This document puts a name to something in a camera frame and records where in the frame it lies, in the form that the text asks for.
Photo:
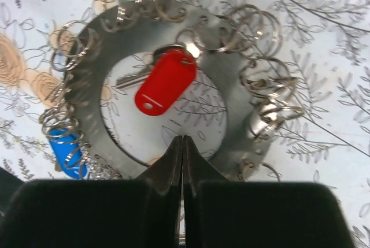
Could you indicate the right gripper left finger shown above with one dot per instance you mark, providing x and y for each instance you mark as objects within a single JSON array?
[{"x": 141, "y": 212}]

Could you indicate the silver key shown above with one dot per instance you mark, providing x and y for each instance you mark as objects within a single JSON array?
[{"x": 135, "y": 78}]

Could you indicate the red key tag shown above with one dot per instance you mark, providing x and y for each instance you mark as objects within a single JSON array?
[{"x": 171, "y": 76}]

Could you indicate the blue key tag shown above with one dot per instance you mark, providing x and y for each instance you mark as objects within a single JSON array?
[{"x": 68, "y": 153}]

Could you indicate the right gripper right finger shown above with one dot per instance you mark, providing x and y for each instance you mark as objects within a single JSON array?
[{"x": 222, "y": 213}]

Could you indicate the floral table mat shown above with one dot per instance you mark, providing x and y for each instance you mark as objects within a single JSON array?
[{"x": 326, "y": 43}]

